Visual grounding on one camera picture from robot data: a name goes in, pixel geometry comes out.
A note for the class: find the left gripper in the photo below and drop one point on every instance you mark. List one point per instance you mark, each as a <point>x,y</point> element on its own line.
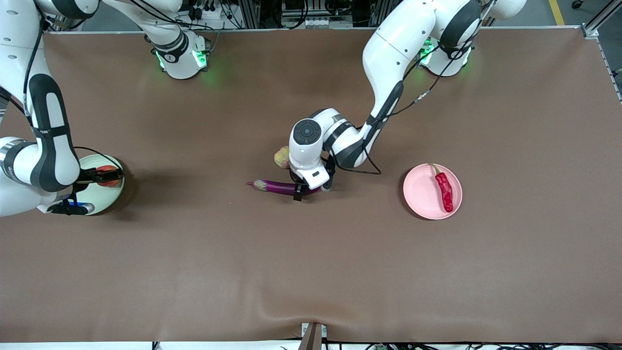
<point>298,191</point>

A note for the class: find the red apple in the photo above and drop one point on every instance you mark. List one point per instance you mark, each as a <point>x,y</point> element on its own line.
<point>112,184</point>

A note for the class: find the metal table edge bracket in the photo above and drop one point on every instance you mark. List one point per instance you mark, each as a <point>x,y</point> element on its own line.
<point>313,335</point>

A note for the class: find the brown table cloth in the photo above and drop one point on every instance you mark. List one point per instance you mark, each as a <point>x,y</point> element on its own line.
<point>243,253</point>

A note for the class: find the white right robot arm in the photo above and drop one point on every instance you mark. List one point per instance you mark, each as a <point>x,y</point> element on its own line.
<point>48,146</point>

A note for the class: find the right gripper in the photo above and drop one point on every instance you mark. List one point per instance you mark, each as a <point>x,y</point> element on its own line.
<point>85,178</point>

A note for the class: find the pale green round plate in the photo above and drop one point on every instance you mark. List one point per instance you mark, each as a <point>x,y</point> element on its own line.
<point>104,197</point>

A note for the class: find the yellow-green pink peach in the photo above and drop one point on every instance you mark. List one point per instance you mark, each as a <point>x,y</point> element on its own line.
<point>282,157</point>

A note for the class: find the red chili pepper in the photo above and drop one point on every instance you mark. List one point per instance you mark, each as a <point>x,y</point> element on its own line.
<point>444,192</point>

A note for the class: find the purple eggplant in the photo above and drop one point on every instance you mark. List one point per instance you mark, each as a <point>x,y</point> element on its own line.
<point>277,186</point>

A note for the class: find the pink round plate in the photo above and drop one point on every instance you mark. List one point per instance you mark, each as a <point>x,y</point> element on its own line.
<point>425,194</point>

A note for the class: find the aluminium frame post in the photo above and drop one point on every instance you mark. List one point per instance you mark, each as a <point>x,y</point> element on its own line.
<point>600,17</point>

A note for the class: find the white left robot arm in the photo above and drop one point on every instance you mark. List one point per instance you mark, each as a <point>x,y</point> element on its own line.
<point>393,53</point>

